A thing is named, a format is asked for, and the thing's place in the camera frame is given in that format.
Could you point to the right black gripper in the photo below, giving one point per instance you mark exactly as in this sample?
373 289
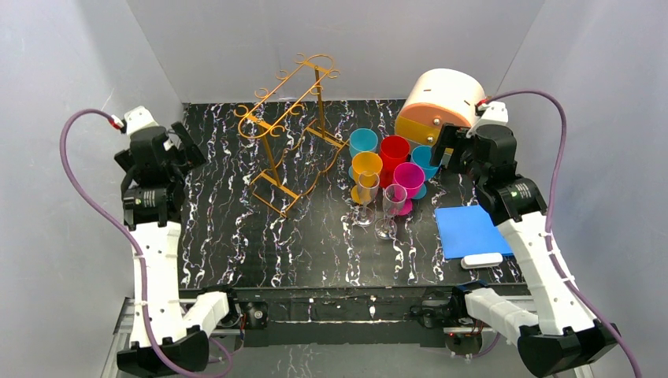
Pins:
454 148

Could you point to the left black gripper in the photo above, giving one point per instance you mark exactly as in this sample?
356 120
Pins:
184 147

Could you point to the teal blue wine glass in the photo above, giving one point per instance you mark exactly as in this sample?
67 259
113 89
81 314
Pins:
421 156

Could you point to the magenta wine glass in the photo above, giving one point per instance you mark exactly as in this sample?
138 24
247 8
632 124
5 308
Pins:
411 177

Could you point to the red wine glass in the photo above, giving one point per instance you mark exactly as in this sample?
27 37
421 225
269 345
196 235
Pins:
393 152

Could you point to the clear wine glass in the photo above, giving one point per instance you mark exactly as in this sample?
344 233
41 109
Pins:
367 201
393 201

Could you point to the yellow wine glass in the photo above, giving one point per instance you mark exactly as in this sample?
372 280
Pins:
364 165

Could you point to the light blue wine glass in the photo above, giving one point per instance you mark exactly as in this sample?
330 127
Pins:
361 140

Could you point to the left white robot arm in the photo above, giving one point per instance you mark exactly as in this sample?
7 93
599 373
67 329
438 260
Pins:
152 216

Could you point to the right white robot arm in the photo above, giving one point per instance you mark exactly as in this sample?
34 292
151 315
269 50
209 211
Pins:
563 333

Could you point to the round pastel drawer cabinet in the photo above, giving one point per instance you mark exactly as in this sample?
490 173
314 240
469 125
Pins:
439 97

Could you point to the blue flat board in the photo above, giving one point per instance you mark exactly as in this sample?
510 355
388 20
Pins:
468 230

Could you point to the small white bar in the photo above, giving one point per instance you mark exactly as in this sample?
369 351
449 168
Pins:
481 261

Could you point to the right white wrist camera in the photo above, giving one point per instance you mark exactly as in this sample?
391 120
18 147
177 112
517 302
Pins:
488 112

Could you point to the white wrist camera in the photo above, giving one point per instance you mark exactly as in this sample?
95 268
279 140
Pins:
488 112
134 120

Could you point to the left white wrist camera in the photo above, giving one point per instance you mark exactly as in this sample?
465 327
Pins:
134 120

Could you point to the gold wire wine glass rack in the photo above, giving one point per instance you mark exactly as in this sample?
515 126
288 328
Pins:
299 149

